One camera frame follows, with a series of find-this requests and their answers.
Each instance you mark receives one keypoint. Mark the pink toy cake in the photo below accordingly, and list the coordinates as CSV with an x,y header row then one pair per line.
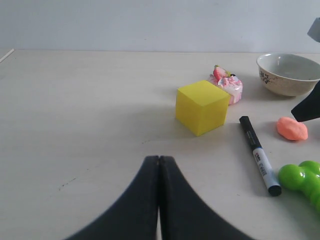
x,y
228,82

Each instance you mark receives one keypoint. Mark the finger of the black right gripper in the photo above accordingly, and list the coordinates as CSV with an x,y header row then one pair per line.
x,y
309,108

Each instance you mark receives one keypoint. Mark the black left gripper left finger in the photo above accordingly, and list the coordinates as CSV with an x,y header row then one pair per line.
x,y
134,215

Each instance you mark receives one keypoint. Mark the white ceramic bowl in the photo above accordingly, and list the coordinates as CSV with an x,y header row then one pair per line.
x,y
288,74

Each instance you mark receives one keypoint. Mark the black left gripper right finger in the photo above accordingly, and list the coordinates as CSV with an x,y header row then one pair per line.
x,y
183,214

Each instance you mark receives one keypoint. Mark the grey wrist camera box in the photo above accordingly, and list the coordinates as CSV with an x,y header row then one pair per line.
x,y
314,30

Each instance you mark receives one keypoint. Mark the black white marker pen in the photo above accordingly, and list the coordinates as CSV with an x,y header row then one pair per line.
x,y
270,180

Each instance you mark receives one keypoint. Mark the green toy bone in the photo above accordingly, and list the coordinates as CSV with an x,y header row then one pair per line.
x,y
304,178

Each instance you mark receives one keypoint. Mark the yellow foam cube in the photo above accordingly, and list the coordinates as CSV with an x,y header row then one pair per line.
x,y
201,107

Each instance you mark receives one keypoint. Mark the orange clay blob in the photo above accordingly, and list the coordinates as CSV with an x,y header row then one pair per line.
x,y
291,129

